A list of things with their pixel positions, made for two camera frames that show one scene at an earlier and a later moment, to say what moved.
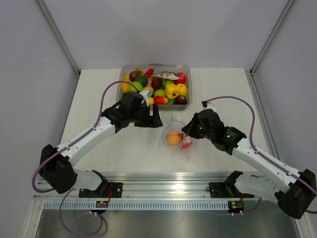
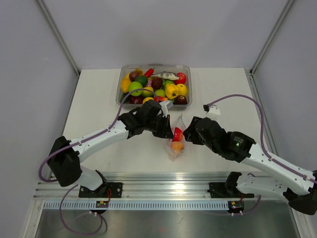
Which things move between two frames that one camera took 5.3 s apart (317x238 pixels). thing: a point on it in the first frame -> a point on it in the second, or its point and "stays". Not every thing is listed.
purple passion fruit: [132, 76] stays
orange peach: [174, 138] -> [177, 146]
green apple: [137, 85] stays
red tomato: [182, 79] stays
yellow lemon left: [125, 87] stays
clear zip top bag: [174, 136] -> [180, 123]
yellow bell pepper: [172, 90] stays
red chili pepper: [149, 72] stays
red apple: [184, 145] -> [178, 135]
